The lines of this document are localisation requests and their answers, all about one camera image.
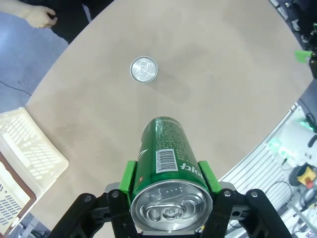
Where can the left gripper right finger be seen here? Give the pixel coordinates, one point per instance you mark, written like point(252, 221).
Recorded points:
point(235, 215)

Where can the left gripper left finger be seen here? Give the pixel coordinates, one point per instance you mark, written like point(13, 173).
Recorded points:
point(99, 215)

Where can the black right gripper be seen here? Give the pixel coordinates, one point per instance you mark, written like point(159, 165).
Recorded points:
point(314, 67)

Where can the green star drink can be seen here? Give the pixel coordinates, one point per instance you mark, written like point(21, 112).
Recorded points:
point(168, 153)

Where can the blue Pocari Sweat can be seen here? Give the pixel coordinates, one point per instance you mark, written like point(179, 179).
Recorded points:
point(143, 69)

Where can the person's right forearm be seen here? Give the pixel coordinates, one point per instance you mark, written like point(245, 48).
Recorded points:
point(12, 10)

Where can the cream basket with brown rim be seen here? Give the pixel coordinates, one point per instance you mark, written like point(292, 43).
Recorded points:
point(29, 148)

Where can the person's right hand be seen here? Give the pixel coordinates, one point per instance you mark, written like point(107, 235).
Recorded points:
point(39, 16)

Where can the yellow emergency stop button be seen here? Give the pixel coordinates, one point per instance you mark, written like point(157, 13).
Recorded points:
point(307, 174)

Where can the person in black t-shirt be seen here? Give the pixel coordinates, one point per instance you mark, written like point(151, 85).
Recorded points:
point(71, 22)

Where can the aluminium profile frame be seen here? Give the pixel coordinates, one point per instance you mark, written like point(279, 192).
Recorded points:
point(260, 161)

